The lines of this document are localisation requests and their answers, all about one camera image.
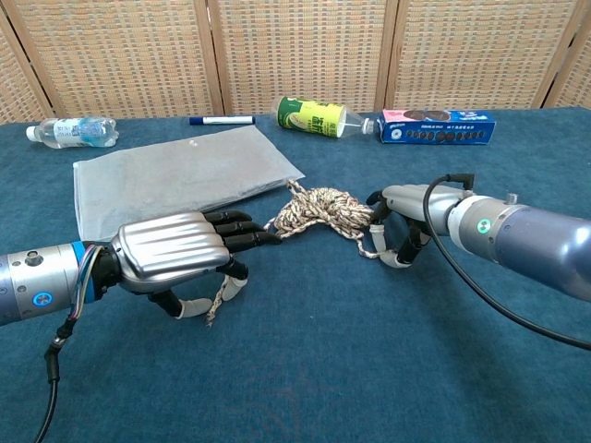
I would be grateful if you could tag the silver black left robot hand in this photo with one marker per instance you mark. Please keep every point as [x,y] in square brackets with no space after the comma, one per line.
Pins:
[175,249]

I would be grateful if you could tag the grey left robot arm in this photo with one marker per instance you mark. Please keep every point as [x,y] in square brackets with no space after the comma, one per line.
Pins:
[37,281]

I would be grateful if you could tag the blue table cloth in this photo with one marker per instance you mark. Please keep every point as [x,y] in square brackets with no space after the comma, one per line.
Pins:
[323,369]

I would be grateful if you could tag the green label plastic bottle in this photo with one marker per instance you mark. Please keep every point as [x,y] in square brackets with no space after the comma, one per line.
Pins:
[314,117]

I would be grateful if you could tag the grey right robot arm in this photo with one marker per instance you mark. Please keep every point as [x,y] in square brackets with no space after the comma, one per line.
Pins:
[531,244]

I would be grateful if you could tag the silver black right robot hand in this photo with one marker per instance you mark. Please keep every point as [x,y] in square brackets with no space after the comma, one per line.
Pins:
[411,203]

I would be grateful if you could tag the woven bamboo folding screen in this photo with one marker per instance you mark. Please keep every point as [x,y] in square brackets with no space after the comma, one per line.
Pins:
[295,51]

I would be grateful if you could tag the blue white marker pen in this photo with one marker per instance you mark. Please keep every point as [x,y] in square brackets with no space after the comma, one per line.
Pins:
[226,120]

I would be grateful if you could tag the clear water bottle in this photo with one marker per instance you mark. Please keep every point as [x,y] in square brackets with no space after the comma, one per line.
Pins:
[78,132]

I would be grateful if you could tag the blue cookie box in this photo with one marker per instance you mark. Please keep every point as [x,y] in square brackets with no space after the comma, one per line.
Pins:
[438,129]

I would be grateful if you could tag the translucent plastic bag with cloth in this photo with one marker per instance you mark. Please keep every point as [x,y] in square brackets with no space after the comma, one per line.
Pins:
[175,175]

